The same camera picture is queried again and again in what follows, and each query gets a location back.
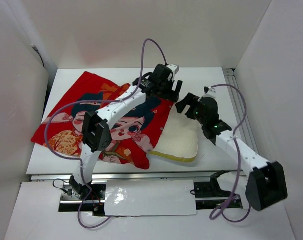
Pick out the cream quilted pillow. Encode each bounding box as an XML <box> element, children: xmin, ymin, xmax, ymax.
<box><xmin>150</xmin><ymin>106</ymin><xmax>198</xmax><ymax>163</ymax></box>

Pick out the red printed pillowcase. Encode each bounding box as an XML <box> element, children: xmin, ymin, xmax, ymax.
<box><xmin>31</xmin><ymin>71</ymin><xmax>174</xmax><ymax>170</ymax></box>

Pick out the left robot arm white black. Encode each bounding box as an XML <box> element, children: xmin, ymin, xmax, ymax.
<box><xmin>69</xmin><ymin>64</ymin><xmax>183</xmax><ymax>200</ymax></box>

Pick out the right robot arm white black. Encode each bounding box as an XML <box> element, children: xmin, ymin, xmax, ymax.
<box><xmin>175</xmin><ymin>93</ymin><xmax>288</xmax><ymax>212</ymax></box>

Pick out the white cover plate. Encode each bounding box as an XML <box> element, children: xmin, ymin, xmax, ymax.
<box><xmin>104</xmin><ymin>179</ymin><xmax>197</xmax><ymax>217</ymax></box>

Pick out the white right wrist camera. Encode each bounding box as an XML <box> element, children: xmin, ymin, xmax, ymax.
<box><xmin>202</xmin><ymin>86</ymin><xmax>216</xmax><ymax>99</ymax></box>

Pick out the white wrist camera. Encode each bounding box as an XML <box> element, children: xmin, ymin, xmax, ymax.
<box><xmin>202</xmin><ymin>86</ymin><xmax>216</xmax><ymax>99</ymax></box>
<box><xmin>166</xmin><ymin>64</ymin><xmax>180</xmax><ymax>75</ymax></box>

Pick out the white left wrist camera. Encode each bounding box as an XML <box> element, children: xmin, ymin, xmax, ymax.
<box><xmin>166</xmin><ymin>64</ymin><xmax>180</xmax><ymax>75</ymax></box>

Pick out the aluminium side rail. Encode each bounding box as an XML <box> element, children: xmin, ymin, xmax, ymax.
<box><xmin>222</xmin><ymin>68</ymin><xmax>259</xmax><ymax>153</ymax></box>

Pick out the black wall cable with plug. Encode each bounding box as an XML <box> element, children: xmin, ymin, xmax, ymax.
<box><xmin>30</xmin><ymin>43</ymin><xmax>46</xmax><ymax>68</ymax></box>

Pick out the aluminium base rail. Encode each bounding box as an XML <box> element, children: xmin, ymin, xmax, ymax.
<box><xmin>31</xmin><ymin>172</ymin><xmax>232</xmax><ymax>218</ymax></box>

